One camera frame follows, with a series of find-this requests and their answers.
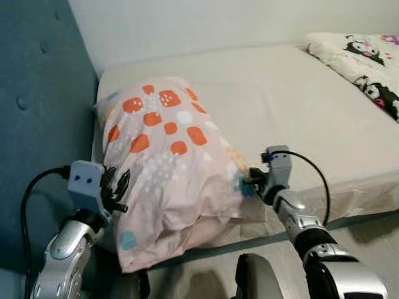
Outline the cream cartoon print blanket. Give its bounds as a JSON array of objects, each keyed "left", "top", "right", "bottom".
[{"left": 305, "top": 32, "right": 399, "bottom": 121}]

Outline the pink pillow with orange patches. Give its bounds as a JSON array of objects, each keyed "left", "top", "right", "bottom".
[{"left": 94, "top": 76, "right": 267, "bottom": 273}]

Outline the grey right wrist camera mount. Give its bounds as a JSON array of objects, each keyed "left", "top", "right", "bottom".
[{"left": 264, "top": 145, "right": 294, "bottom": 191}]

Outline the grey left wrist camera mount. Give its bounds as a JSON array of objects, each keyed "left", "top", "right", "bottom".
[{"left": 67, "top": 159, "right": 107, "bottom": 217}]

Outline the dark grey robot leg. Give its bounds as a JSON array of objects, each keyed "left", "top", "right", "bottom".
[
  {"left": 235, "top": 252, "right": 286, "bottom": 299},
  {"left": 123, "top": 268, "right": 152, "bottom": 299}
]

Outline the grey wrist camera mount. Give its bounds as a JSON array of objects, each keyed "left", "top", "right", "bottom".
[
  {"left": 67, "top": 159, "right": 107, "bottom": 217},
  {"left": 264, "top": 145, "right": 294, "bottom": 191}
]

